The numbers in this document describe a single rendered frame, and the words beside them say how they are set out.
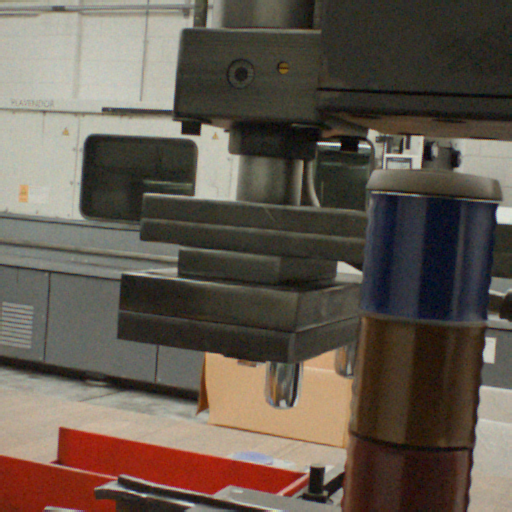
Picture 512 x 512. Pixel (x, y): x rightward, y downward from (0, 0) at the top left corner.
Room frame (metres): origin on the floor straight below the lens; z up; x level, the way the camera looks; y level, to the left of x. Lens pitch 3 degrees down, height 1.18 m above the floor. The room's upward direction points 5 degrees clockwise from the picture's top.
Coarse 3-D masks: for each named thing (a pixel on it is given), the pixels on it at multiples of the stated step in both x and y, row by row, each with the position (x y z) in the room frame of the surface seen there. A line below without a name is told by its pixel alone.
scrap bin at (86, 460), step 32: (64, 448) 0.92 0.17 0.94; (96, 448) 0.91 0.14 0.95; (128, 448) 0.90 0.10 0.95; (160, 448) 0.89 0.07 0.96; (0, 480) 0.81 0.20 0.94; (32, 480) 0.80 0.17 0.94; (64, 480) 0.79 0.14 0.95; (96, 480) 0.78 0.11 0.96; (160, 480) 0.89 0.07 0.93; (192, 480) 0.87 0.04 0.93; (224, 480) 0.86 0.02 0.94; (256, 480) 0.85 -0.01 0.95; (288, 480) 0.84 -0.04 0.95
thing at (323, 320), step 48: (240, 144) 0.56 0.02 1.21; (288, 144) 0.56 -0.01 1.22; (240, 192) 0.57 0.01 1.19; (288, 192) 0.57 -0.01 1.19; (144, 240) 0.57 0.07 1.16; (192, 240) 0.56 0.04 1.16; (240, 240) 0.54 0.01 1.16; (288, 240) 0.53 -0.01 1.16; (336, 240) 0.53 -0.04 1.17; (144, 288) 0.53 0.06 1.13; (192, 288) 0.52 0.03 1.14; (240, 288) 0.51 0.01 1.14; (288, 288) 0.51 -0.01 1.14; (336, 288) 0.55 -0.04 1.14; (144, 336) 0.53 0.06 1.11; (192, 336) 0.52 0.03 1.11; (240, 336) 0.51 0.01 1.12; (288, 336) 0.50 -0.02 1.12; (336, 336) 0.56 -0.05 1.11; (288, 384) 0.52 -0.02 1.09
